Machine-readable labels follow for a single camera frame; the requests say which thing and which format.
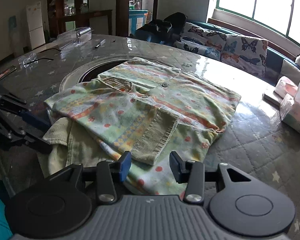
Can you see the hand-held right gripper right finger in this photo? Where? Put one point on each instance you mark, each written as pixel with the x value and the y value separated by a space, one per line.
pixel 176 166

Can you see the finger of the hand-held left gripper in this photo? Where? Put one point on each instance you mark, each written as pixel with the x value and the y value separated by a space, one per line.
pixel 36 121
pixel 38 143

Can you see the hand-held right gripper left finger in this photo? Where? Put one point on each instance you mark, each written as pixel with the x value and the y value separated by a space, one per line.
pixel 125 166

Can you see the green patterned shirt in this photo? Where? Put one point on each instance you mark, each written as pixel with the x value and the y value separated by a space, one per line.
pixel 140 105

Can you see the round metal table insert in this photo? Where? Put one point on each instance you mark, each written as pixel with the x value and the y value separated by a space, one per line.
pixel 70 80

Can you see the reddish flat object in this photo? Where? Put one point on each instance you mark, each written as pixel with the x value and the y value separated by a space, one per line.
pixel 3 73

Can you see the clear plastic bag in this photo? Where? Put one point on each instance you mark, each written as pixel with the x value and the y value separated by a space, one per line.
pixel 27 60

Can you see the clear plastic container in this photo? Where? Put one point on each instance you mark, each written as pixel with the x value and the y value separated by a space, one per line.
pixel 75 36

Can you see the white refrigerator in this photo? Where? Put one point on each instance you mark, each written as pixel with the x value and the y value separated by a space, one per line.
pixel 36 25

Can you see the flat grey book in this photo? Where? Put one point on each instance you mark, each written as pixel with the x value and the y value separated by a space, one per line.
pixel 270 96

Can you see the dark wooden display cabinet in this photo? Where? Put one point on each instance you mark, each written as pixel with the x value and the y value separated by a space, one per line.
pixel 95 20

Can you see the green and pink tissue pack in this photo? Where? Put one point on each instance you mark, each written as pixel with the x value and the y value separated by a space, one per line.
pixel 295 115

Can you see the black bag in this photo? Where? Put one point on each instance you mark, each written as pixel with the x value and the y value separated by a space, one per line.
pixel 152 33

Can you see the blue cabinet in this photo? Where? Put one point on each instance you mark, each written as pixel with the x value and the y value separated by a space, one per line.
pixel 137 20

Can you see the teal sofa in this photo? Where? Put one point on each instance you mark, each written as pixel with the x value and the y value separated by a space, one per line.
pixel 273 57

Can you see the black cloth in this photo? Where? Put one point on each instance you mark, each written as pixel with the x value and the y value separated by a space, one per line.
pixel 176 20

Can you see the grey plain cushion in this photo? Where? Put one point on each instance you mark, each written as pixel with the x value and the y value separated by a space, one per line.
pixel 290 71

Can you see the dark wooden door frame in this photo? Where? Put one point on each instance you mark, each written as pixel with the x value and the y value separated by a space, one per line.
pixel 122 5

